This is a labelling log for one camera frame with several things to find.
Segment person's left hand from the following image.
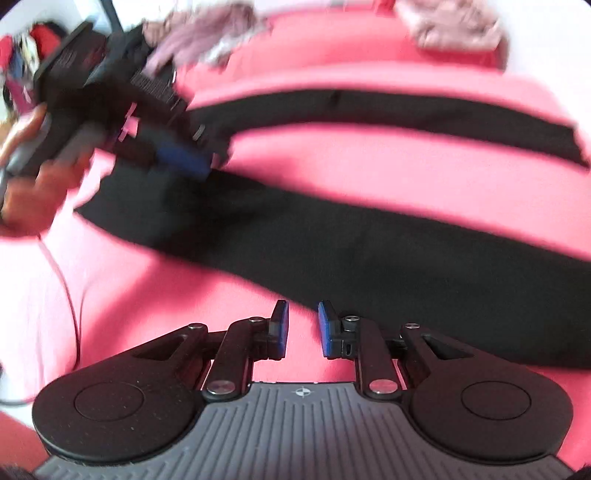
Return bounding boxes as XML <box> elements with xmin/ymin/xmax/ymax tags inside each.
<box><xmin>0</xmin><ymin>103</ymin><xmax>97</xmax><ymax>237</ymax></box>

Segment thin dark cable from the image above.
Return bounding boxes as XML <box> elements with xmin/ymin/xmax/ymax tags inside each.
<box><xmin>0</xmin><ymin>233</ymin><xmax>85</xmax><ymax>409</ymax></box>

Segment mauve clothes pile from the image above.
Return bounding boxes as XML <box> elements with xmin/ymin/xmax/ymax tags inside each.
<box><xmin>142</xmin><ymin>2</ymin><xmax>274</xmax><ymax>71</ymax></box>

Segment black pants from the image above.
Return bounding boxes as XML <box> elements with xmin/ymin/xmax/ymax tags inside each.
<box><xmin>74</xmin><ymin>89</ymin><xmax>591</xmax><ymax>370</ymax></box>

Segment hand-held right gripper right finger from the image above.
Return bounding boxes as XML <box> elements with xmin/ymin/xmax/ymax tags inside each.
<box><xmin>318</xmin><ymin>300</ymin><xmax>476</xmax><ymax>401</ymax></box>

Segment red hanging garment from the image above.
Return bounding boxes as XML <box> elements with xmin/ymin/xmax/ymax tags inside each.
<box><xmin>0</xmin><ymin>23</ymin><xmax>52</xmax><ymax>112</ymax></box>

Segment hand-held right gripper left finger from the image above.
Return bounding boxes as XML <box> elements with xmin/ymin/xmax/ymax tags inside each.
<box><xmin>131</xmin><ymin>300</ymin><xmax>290</xmax><ymax>401</ymax></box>

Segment pink folded comforter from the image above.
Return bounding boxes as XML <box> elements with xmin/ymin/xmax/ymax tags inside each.
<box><xmin>396</xmin><ymin>0</ymin><xmax>507</xmax><ymax>54</ymax></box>

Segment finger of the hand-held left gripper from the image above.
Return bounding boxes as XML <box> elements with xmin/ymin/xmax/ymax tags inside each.
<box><xmin>172</xmin><ymin>105</ymin><xmax>234</xmax><ymax>169</ymax></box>
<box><xmin>113</xmin><ymin>133</ymin><xmax>214</xmax><ymax>182</ymax></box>

